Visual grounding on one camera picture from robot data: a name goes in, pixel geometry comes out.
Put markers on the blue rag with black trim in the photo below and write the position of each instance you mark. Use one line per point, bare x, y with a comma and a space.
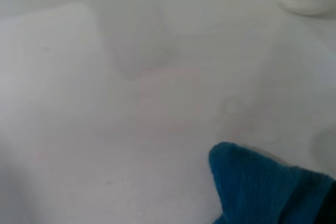
257, 187

